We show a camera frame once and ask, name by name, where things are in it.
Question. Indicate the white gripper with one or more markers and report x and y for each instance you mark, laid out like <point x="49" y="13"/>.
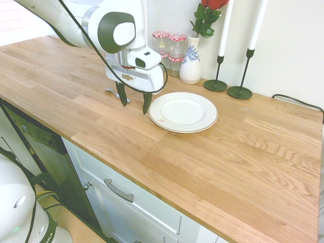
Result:
<point x="154" y="78"/>

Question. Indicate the metal spoon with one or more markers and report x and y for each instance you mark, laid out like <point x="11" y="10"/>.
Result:
<point x="110" y="90"/>

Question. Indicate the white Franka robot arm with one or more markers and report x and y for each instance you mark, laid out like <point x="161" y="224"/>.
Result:
<point x="119" y="33"/>

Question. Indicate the white plate gold rim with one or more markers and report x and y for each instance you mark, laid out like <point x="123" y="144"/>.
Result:
<point x="187" y="111"/>

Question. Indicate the glass jar red checked lid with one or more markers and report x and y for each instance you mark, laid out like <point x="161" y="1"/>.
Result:
<point x="160" y="41"/>
<point x="175" y="67"/>
<point x="165" y="62"/>
<point x="177" y="46"/>

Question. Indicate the white vase blue flower print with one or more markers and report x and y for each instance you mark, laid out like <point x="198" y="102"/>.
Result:
<point x="189" y="68"/>

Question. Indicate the silver cabinet knob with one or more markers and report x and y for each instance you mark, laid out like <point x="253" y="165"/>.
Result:
<point x="86" y="186"/>

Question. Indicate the red rose green leaves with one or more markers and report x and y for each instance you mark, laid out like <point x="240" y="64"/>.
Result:
<point x="205" y="17"/>

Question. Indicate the white drawer front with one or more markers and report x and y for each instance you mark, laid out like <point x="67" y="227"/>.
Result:
<point x="152" y="210"/>

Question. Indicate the tall white candle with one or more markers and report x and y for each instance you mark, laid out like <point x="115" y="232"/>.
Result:
<point x="225" y="30"/>
<point x="257" y="25"/>

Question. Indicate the bright window with blinds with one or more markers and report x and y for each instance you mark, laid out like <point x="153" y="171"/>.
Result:
<point x="12" y="17"/>

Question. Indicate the white kitchen cabinet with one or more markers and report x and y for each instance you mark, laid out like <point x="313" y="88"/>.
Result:
<point x="197" y="233"/>

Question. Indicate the red camera mount plate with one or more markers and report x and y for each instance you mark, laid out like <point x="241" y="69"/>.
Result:
<point x="127" y="67"/>

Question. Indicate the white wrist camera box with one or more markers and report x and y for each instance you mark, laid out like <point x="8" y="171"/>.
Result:
<point x="148" y="59"/>

